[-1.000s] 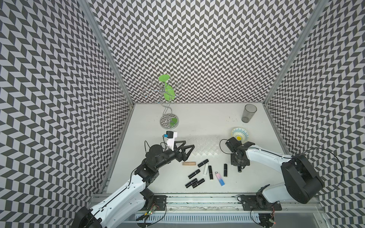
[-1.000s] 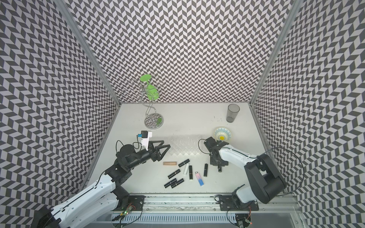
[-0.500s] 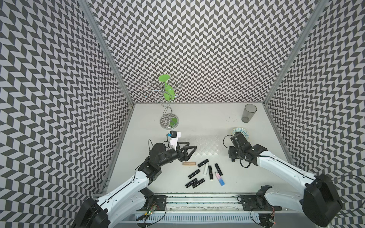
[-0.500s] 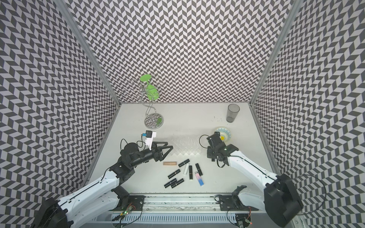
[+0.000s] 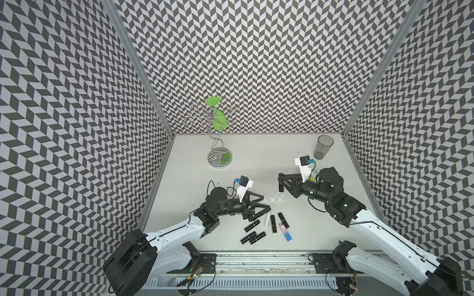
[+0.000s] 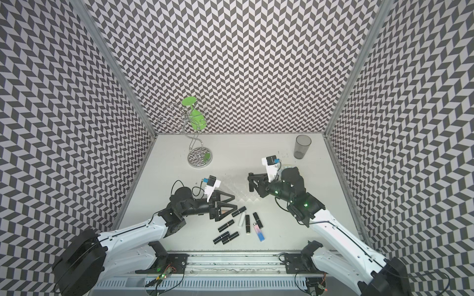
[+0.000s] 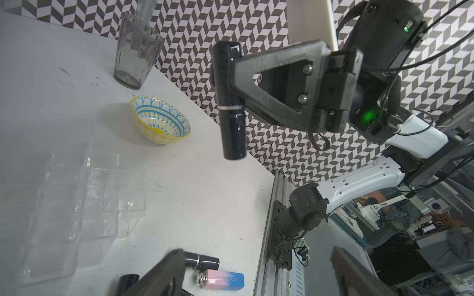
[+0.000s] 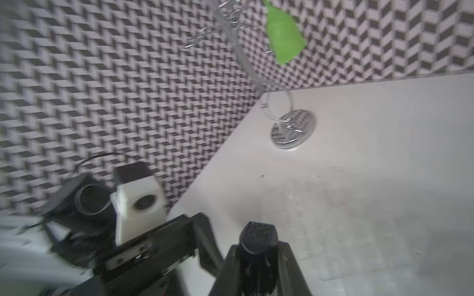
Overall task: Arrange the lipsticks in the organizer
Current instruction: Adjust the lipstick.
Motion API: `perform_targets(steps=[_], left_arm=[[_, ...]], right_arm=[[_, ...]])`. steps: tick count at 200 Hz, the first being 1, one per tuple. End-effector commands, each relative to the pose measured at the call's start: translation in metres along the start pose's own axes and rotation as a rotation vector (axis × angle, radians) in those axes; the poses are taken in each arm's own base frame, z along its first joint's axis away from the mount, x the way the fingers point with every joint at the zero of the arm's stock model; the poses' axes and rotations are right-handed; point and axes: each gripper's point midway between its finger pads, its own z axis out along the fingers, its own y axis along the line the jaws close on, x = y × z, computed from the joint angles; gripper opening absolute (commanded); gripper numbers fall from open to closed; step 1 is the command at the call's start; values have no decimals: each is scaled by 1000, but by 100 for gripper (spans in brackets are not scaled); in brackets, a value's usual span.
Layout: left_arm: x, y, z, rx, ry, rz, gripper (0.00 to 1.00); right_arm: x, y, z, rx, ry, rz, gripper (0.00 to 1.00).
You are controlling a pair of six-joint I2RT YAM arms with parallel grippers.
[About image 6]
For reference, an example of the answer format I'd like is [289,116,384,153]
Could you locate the clear plastic lipstick organizer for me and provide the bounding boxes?
[217,175,262,204]

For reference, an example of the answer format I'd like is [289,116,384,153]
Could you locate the grey translucent cup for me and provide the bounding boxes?
[293,134,312,159]

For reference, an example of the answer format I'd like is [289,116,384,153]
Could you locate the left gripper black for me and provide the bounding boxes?
[181,189,238,222]

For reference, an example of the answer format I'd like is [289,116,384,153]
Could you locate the black square lipstick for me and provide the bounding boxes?
[253,212,263,229]

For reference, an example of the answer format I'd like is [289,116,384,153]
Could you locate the wire jewelry tree green leaves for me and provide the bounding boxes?
[160,96,212,169]

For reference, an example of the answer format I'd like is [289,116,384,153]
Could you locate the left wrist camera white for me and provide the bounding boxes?
[203,175,221,202]

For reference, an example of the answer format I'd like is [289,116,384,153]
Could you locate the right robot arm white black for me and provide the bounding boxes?
[248,167,412,296]

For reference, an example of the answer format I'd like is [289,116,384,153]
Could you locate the aluminium front rail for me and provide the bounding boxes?
[85,247,356,281]

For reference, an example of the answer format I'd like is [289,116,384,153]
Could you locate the patterned small bowl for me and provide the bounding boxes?
[280,165,295,172]

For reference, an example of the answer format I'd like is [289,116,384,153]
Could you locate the black lipstick gold band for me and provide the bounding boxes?
[245,215,251,234]

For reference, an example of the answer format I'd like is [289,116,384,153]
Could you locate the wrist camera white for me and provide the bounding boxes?
[203,175,221,202]
[262,155,281,182]

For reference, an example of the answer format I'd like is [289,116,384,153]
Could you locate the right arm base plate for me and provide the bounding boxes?
[279,253,323,275]

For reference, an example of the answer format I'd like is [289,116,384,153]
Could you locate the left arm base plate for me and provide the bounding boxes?
[135,254,189,275]

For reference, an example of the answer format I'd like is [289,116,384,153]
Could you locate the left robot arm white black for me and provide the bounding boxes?
[52,187,237,296]

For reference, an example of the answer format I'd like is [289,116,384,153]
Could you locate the pink blue gradient lipstick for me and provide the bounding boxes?
[253,223,265,242]

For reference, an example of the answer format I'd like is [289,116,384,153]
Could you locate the white lipstick tube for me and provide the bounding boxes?
[238,212,246,228]

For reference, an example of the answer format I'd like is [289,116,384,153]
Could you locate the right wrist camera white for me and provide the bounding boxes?
[262,155,281,182]

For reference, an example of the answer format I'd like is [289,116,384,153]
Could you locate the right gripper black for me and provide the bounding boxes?
[247,173,293,204]

